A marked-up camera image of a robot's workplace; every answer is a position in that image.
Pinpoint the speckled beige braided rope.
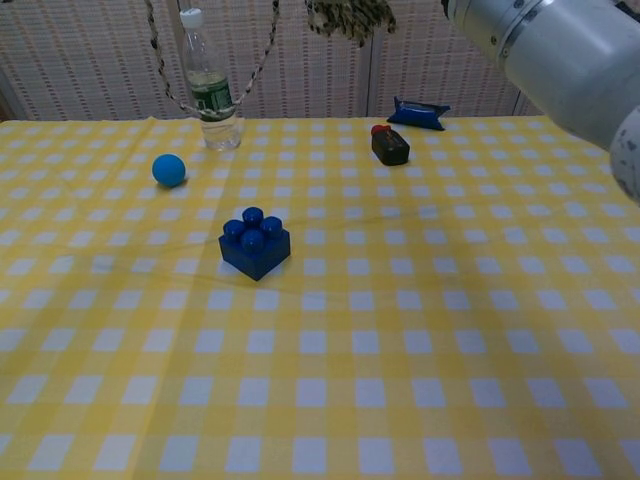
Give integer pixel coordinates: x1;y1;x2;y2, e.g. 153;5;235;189
143;0;398;121

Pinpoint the blue four-stud building block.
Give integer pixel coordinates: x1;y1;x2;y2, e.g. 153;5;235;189
218;207;293;284

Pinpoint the yellow white checkered tablecloth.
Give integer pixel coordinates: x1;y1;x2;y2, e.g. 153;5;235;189
0;114;640;480

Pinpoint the small black red-capped bottle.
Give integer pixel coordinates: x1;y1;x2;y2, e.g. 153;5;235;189
370;124;412;167

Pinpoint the clear green-label water bottle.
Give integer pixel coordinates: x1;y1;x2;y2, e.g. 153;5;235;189
179;8;243;152

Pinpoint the blue snack packet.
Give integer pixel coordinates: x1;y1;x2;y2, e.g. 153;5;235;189
386;95;452;133

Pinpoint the blue rubber ball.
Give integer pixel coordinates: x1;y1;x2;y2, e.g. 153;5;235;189
151;153;188;189

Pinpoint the woven bamboo folding screen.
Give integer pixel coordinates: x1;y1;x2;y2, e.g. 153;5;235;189
0;0;640;122

